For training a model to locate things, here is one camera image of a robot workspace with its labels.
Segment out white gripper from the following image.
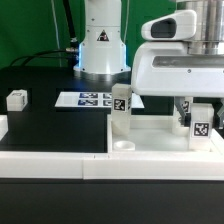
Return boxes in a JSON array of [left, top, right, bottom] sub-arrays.
[[131, 42, 224, 129]]

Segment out white square tabletop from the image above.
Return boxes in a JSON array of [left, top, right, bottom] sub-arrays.
[[107, 115, 224, 155]]

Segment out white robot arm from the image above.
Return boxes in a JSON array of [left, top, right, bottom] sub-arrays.
[[74, 0, 224, 128]]

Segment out white marker plate with tags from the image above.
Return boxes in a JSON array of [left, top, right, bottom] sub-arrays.
[[54, 91, 145, 109]]

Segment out white U-shaped obstacle fence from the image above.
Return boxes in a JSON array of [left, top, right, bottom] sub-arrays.
[[0, 114, 224, 181]]

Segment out black cable bundle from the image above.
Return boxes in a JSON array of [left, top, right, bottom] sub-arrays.
[[9, 48, 80, 68]]

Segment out black thick cable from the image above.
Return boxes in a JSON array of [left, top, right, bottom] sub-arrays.
[[62, 0, 79, 51]]

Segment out thin white cable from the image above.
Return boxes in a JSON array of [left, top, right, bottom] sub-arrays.
[[50, 0, 62, 68]]

